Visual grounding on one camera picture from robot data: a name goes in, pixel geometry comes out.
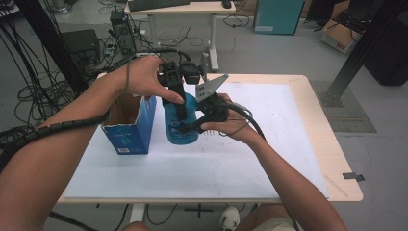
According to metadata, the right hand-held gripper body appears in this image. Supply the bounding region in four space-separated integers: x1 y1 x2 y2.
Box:
194 73 231 123

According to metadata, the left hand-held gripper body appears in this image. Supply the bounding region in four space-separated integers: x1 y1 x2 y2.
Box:
157 52 210 94

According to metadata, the blue plastic bottle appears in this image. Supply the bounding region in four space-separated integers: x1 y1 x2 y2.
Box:
162 91 200 146

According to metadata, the blue cardboard box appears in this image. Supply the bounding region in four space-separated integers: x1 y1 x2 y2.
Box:
100 93 158 156

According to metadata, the person's right hand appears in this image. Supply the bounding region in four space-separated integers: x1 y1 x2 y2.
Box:
199 92 258 146

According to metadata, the person's left hand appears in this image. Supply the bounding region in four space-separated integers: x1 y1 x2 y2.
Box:
118 55 186 106

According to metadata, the white foam board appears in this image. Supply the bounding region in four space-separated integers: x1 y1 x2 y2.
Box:
64 81 330 200

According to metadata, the white desk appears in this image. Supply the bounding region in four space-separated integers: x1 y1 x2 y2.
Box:
123 0 238 72

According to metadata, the black keyboard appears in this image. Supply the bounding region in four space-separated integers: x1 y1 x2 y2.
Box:
127 0 191 13

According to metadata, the grey electronic device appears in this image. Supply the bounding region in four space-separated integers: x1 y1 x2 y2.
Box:
110 9 139 56

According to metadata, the black tape cross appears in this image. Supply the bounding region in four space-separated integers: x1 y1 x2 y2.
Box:
184 203 216 220

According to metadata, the teal cabinet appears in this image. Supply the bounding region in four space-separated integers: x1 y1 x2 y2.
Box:
252 0 306 36

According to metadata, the white shoe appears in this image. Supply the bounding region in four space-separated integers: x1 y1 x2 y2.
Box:
218 205 242 231

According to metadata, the black computer case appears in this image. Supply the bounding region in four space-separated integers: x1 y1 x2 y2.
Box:
60 29 101 65

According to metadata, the person's leg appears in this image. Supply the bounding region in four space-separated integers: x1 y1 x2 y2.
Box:
235 203 301 231

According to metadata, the light wooden table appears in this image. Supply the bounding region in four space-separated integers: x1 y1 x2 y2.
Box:
57 73 365 224

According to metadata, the brown cardboard box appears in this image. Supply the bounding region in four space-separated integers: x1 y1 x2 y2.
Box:
319 18 364 55

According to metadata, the black tape piece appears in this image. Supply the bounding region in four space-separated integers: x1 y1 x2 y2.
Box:
342 171 366 183

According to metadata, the black smooth cable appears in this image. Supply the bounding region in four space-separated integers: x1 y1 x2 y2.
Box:
220 101 268 142

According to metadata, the black corrugated cable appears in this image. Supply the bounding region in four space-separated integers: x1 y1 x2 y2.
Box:
0 46 193 171

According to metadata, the black metal stand post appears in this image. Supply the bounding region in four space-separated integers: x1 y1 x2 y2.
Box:
319 0 408 108
13 0 89 94

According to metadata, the bundle of black cables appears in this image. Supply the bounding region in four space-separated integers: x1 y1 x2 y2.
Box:
0 17 76 148

